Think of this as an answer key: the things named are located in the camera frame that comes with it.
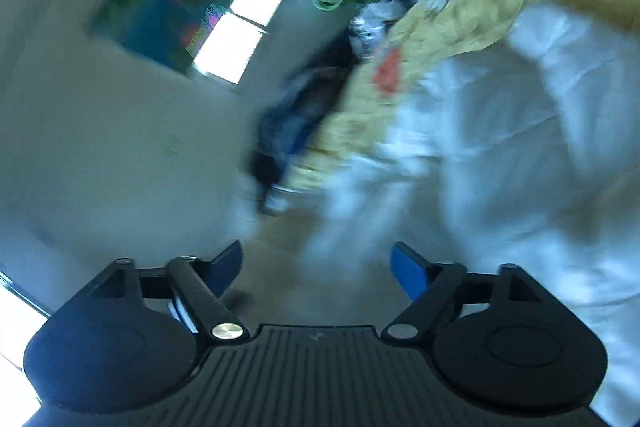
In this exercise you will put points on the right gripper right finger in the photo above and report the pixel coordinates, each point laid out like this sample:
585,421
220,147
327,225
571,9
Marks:
432,288

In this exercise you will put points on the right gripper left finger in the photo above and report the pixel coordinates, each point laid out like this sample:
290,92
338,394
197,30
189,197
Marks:
198,284

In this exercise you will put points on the white puffer jacket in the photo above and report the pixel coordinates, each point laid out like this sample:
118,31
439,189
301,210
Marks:
526,152

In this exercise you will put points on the dark folded clothes pile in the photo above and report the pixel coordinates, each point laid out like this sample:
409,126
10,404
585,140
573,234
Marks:
287,124

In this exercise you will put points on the window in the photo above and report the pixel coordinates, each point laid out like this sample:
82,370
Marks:
231,44

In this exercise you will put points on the silver plastic bag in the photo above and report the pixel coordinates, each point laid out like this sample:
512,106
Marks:
368,29

